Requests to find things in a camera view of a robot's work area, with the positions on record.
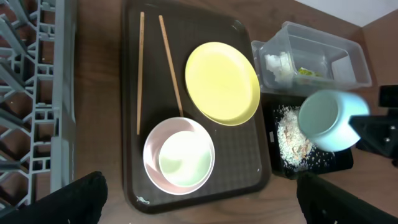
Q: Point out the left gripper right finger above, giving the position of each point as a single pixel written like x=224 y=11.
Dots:
x=322 y=202

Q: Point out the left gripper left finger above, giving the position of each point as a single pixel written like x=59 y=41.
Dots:
x=78 y=202

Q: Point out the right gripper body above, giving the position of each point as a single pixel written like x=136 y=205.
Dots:
x=378 y=133

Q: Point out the light blue bowl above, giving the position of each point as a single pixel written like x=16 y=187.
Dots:
x=324 y=118

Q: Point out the yellow green wrapper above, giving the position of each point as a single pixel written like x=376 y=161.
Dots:
x=304 y=71

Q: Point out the white cup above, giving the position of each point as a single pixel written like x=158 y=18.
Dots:
x=186 y=158

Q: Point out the white napkin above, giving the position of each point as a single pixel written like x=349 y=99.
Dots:
x=281 y=66

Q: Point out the black waste tray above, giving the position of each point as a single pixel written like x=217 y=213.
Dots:
x=270 y=102

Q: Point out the grey dishwasher rack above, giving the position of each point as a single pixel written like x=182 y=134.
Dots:
x=38 y=125

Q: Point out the spilled rice food scraps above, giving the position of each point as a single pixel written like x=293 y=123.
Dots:
x=297 y=152

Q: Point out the pink bowl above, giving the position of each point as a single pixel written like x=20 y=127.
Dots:
x=152 y=147

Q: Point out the clear plastic bin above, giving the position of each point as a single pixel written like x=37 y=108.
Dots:
x=341 y=61

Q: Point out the yellow plate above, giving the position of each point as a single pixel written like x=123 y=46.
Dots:
x=222 y=83

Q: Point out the right wooden chopstick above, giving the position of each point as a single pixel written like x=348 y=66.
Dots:
x=171 y=65

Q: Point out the wooden chopstick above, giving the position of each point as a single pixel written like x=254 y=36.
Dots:
x=171 y=65
x=140 y=72

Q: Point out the left wooden chopstick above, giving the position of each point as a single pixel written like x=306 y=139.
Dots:
x=140 y=72

